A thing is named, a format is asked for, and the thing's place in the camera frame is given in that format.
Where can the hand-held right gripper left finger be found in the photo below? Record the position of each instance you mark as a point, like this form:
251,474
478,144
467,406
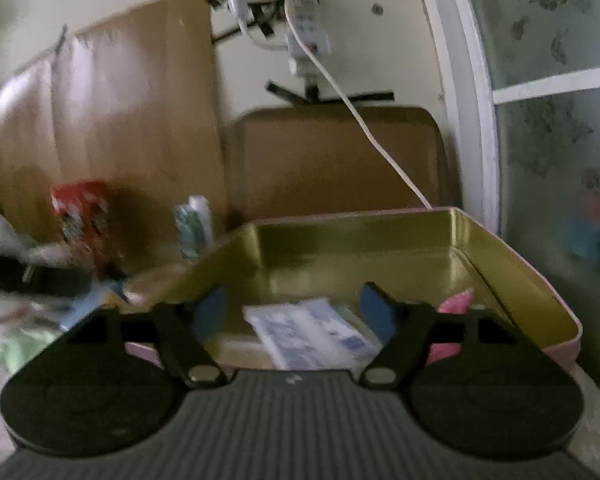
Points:
212,311

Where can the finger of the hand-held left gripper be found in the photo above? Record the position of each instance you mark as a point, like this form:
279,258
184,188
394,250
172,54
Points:
15,272

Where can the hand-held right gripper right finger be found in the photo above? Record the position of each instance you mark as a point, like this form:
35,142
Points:
375,310

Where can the white tissue packet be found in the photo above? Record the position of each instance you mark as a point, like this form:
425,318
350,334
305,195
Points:
310,335

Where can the pink tin box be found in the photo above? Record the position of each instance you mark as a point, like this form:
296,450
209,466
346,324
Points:
330,255

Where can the pink cloth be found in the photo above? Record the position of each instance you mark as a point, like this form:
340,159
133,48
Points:
455,305

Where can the green cloth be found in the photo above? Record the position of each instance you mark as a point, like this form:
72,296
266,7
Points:
22,352

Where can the bagged stack of paper cups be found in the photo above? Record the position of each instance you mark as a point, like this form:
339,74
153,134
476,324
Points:
0,232

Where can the green drink carton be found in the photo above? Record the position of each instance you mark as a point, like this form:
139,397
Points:
195,227

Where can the red cereal box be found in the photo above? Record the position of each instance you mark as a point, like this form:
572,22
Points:
82,220

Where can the brown chair back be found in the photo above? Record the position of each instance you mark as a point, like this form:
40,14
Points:
320,160

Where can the frosted glass door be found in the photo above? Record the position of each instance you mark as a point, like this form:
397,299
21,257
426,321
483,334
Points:
555,110

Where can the white power strip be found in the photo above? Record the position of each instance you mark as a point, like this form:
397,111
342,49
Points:
307,25

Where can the wooden wall panel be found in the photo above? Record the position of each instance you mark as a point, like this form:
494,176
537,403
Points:
130,110

